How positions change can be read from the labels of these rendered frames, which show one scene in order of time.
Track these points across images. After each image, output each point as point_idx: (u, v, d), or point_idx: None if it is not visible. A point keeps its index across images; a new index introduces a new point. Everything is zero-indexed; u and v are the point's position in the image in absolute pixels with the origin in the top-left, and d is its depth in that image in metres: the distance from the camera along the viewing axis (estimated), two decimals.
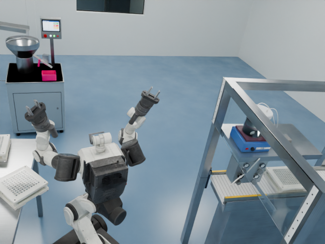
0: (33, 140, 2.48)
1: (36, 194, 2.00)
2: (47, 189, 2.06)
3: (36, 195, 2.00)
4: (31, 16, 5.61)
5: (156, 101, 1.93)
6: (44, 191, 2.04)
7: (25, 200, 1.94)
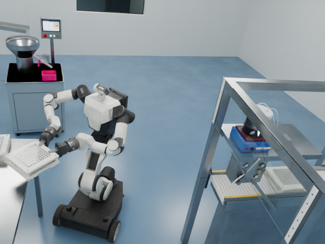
0: (33, 140, 2.48)
1: (48, 166, 2.06)
2: (58, 162, 2.12)
3: (48, 168, 2.06)
4: (31, 16, 5.61)
5: (47, 137, 2.19)
6: (55, 164, 2.10)
7: (37, 171, 2.00)
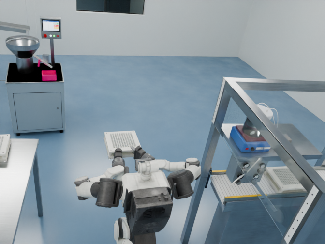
0: (33, 140, 2.48)
1: (107, 149, 2.30)
2: (108, 157, 2.25)
3: (106, 150, 2.31)
4: (31, 16, 5.61)
5: (135, 149, 2.21)
6: (107, 155, 2.27)
7: (106, 142, 2.36)
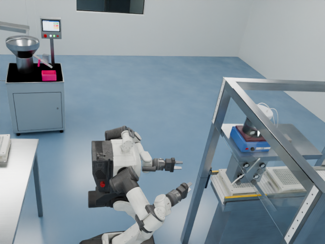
0: (33, 140, 2.48)
1: None
2: (218, 174, 2.42)
3: None
4: (31, 16, 5.61)
5: (182, 183, 2.02)
6: None
7: None
